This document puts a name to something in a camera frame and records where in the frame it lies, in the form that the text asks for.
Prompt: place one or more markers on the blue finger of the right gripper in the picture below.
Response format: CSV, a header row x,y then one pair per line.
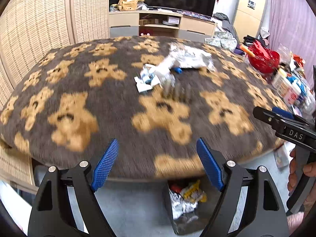
x,y
283,113

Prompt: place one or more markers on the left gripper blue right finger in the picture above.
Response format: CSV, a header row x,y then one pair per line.
x,y
212,161

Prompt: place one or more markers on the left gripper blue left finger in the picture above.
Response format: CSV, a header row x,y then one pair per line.
x,y
103,164

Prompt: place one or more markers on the silver foil wrapper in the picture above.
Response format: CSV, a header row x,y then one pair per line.
x,y
179,206

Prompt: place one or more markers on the dark grey trash bin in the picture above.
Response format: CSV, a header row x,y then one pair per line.
x,y
195,221

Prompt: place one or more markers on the blue white wrapper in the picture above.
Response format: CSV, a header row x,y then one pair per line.
x,y
147,79

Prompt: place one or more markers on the clear plastic bag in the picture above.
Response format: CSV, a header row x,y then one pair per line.
x,y
185,57

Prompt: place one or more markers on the yellow snack wrapper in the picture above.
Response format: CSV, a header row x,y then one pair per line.
x,y
193,193

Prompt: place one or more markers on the red cylindrical snack tube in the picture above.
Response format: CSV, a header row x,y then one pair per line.
x,y
176,188

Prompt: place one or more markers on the person's right hand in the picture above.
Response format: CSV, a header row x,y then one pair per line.
x,y
310,171

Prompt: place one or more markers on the white pink wipes canister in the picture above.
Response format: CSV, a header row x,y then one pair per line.
x,y
292,95

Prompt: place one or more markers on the white bottle yellow cap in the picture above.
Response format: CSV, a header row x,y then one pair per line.
x,y
280,81

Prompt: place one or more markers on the red gift bag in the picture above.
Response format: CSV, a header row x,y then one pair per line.
x,y
265,61

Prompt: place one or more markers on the brown teddy bear blanket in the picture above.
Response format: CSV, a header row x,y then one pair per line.
x,y
157,137

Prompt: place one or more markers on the camouflage cloth bundle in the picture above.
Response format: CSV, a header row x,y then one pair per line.
x,y
222,39

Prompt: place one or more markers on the purple curtain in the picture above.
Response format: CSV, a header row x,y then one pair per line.
x,y
292,24

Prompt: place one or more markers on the tall cardboard box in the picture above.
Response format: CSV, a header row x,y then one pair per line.
x,y
248,17

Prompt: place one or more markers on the beige tv cabinet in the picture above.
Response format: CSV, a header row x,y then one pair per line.
x,y
159,23

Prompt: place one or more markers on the woven bamboo screen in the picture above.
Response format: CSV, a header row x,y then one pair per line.
x,y
42,29

